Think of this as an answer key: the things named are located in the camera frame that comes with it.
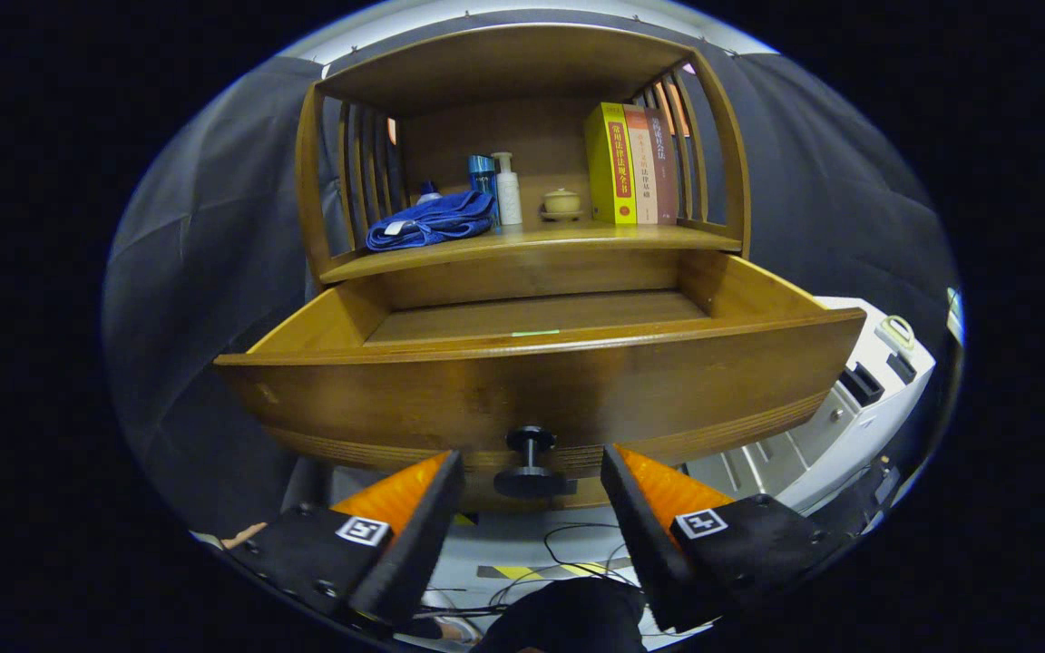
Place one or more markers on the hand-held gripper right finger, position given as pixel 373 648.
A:
pixel 645 544

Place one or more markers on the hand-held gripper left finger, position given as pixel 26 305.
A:
pixel 414 544

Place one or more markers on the black drawer knob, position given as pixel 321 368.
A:
pixel 532 481

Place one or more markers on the wooden drawer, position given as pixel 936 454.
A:
pixel 486 390

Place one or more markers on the wooden countertop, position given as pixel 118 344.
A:
pixel 577 238

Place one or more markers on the wooden cabinet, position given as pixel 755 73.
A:
pixel 504 73

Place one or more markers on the person's dark clothing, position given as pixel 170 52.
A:
pixel 568 617

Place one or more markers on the blue folded towel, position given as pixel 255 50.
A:
pixel 436 222

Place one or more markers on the small pale yellow object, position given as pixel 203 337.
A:
pixel 896 337

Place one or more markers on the beige lidded teacup with saucer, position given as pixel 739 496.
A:
pixel 561 203

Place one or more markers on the small white blue-capped bottle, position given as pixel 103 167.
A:
pixel 429 193

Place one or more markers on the white pump bottle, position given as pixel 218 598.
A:
pixel 508 195

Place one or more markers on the brown book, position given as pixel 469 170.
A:
pixel 666 172

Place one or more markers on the cream orange book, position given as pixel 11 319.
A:
pixel 642 168

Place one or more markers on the blue glass bottle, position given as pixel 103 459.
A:
pixel 482 172

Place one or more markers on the thick yellow book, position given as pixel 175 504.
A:
pixel 609 163

